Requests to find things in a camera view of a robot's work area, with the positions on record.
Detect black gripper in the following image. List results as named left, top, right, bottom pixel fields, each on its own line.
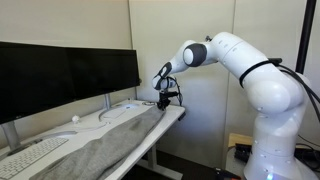
left=156, top=96, right=171, bottom=112

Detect grey towel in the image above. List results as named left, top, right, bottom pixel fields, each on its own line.
left=29, top=105, right=167, bottom=180

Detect white desk leg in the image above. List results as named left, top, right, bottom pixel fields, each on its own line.
left=135, top=143, right=184, bottom=180

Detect silver monitor stand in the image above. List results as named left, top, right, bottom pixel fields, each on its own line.
left=0, top=120, right=78, bottom=159
left=98, top=93, right=139, bottom=122

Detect black computer monitor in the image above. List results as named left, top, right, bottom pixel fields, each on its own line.
left=0, top=41, right=78, bottom=125
left=68, top=47, right=141, bottom=101

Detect tan wooden board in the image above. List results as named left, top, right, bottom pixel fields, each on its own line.
left=227, top=132, right=255, bottom=149

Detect red black hand tool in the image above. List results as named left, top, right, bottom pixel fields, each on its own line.
left=214, top=167, right=242, bottom=180

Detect black electronics box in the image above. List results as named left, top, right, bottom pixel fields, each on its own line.
left=233, top=143, right=255, bottom=163

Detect white keyboard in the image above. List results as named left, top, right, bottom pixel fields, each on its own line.
left=0, top=136, right=70, bottom=180

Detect black ceiling pole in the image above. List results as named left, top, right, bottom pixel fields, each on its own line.
left=294, top=0, right=318, bottom=75

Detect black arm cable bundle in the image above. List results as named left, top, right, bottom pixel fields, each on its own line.
left=239, top=58, right=320, bottom=123

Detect black floor cables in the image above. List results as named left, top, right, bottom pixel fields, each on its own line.
left=294, top=134, right=320, bottom=169

